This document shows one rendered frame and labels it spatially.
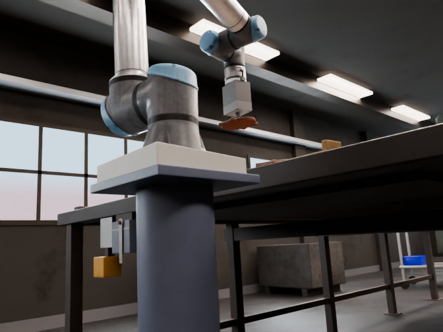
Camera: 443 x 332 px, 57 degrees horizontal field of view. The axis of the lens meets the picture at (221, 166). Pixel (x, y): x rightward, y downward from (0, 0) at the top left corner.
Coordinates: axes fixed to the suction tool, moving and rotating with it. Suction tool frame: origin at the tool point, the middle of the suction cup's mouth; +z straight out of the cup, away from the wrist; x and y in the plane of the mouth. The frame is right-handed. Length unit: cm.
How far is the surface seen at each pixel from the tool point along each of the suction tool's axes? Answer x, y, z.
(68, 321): 35, 92, 70
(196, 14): -114, 217, -190
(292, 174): 13.8, -39.4, 24.3
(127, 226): 28, 34, 31
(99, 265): 32, 56, 45
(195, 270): 40, -38, 44
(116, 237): 29, 42, 35
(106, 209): 29, 53, 23
